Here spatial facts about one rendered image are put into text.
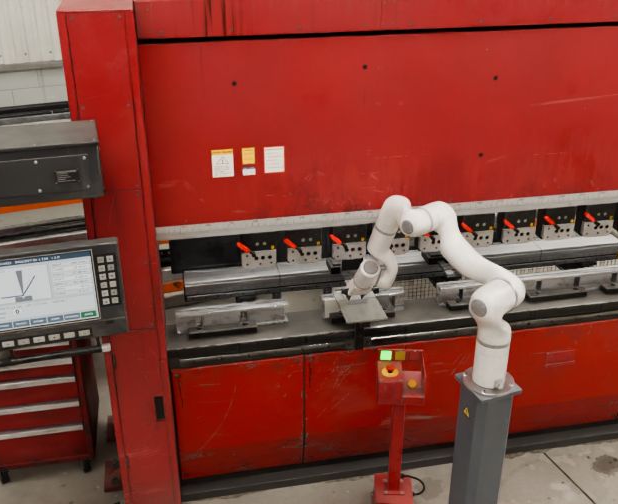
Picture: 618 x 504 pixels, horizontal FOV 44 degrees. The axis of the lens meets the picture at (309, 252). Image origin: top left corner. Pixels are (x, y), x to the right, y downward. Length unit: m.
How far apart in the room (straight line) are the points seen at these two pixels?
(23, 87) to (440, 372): 4.62
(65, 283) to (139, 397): 0.84
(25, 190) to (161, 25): 0.81
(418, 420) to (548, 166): 1.36
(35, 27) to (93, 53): 4.21
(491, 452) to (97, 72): 2.00
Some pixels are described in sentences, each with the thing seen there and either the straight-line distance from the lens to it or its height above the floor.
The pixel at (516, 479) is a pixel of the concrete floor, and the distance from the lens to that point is 4.10.
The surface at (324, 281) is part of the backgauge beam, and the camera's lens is 3.73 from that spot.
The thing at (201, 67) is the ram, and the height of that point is 2.05.
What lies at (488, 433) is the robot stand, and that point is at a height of 0.83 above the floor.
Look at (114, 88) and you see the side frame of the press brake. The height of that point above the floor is 2.03.
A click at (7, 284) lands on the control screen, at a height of 1.49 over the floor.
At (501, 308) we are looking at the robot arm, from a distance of 2.70.
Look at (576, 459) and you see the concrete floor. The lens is 4.30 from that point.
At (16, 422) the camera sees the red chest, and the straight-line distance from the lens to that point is 3.92.
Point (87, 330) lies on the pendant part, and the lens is 2.78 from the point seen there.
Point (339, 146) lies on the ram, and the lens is 3.17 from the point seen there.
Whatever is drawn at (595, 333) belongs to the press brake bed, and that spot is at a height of 0.70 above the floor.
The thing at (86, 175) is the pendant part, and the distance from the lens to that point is 2.56.
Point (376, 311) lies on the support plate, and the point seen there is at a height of 1.00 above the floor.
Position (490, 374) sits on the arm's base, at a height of 1.07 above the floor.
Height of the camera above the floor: 2.69
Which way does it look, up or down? 26 degrees down
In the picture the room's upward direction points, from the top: straight up
